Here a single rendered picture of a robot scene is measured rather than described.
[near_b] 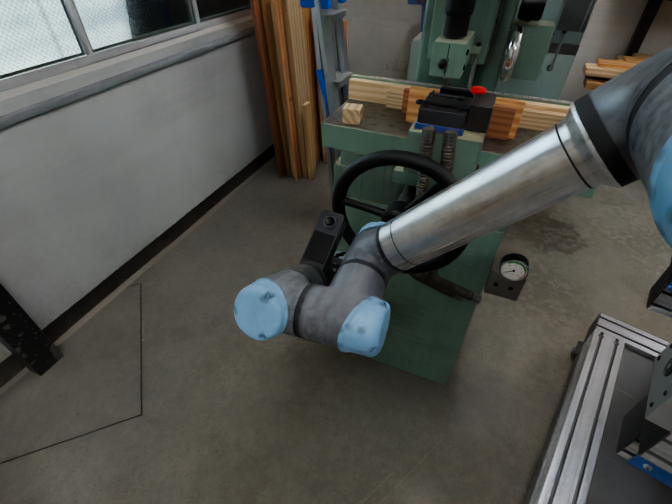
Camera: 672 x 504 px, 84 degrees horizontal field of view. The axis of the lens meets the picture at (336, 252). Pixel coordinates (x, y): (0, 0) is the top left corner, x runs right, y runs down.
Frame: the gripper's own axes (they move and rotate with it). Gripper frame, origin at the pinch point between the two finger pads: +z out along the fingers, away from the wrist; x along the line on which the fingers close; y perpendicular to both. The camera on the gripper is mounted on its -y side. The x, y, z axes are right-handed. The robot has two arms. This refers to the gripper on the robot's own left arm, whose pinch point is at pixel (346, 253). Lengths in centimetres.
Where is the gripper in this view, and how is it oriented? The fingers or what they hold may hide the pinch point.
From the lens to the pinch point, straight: 78.8
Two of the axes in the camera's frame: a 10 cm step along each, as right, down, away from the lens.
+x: 9.2, 2.6, -3.0
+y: -1.9, 9.5, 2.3
